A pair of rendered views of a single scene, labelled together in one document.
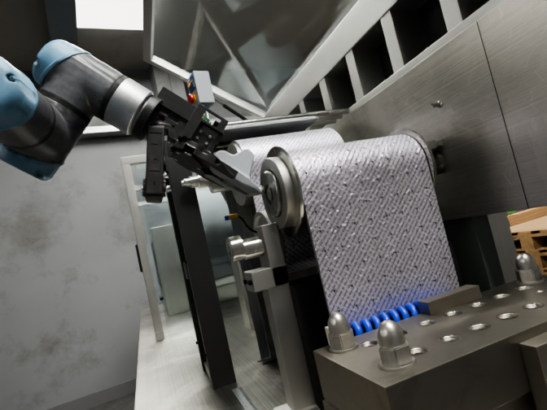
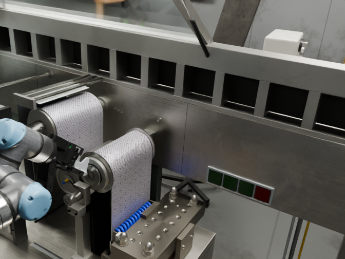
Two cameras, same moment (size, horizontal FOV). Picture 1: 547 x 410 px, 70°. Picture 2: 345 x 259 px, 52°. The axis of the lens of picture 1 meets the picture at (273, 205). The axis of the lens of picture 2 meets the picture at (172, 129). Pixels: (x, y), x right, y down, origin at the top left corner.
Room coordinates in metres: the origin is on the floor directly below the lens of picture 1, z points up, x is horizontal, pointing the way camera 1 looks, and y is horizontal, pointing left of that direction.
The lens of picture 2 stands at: (-0.28, 0.45, 1.87)
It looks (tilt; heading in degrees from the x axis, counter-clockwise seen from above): 24 degrees down; 319
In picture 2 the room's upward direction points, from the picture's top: 4 degrees clockwise
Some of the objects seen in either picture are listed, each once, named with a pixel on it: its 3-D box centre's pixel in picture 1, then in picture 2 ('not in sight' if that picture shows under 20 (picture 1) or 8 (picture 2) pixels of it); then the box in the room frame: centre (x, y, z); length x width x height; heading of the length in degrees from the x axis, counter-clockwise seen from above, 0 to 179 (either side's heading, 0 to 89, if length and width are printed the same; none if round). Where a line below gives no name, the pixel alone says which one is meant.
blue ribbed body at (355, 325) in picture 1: (405, 316); (134, 218); (0.58, -0.15, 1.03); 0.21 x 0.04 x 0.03; 110
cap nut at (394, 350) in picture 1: (391, 342); (148, 247); (0.41, -0.09, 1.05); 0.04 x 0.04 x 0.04
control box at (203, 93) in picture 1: (198, 91); not in sight; (1.15, 0.15, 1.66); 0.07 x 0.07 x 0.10; 30
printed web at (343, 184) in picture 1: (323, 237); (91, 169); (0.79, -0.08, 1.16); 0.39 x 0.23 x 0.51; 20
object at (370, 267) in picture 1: (392, 276); (132, 202); (0.61, -0.15, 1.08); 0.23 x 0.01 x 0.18; 110
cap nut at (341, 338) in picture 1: (339, 329); (123, 237); (0.50, -0.05, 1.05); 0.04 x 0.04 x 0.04
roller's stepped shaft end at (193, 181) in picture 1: (195, 181); not in sight; (0.83, 0.15, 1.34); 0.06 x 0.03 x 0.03; 110
